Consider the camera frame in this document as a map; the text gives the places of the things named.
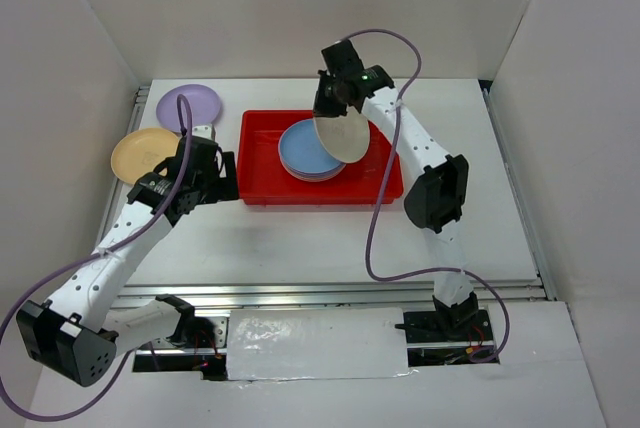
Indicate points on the red plastic bin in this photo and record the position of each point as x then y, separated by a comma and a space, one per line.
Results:
262, 179

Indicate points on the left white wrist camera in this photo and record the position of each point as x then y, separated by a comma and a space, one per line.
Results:
204, 131

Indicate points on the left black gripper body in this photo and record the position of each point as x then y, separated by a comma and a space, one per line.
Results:
208, 186

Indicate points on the orange plate left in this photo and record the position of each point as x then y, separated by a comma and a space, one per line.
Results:
141, 151

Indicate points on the white foil cover panel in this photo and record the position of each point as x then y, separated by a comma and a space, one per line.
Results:
308, 344

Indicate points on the pink plate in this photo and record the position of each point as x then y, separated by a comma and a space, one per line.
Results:
314, 179

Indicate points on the cream plate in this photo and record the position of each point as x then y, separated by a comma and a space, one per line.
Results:
345, 138

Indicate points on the blue plate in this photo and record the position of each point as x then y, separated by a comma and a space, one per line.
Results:
301, 151

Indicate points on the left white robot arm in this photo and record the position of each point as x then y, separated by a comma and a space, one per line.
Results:
75, 331

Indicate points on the purple plate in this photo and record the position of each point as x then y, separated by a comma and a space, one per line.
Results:
293, 172
204, 102

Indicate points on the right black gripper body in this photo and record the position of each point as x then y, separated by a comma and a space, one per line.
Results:
327, 101

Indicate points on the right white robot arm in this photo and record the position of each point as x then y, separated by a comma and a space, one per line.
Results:
435, 199

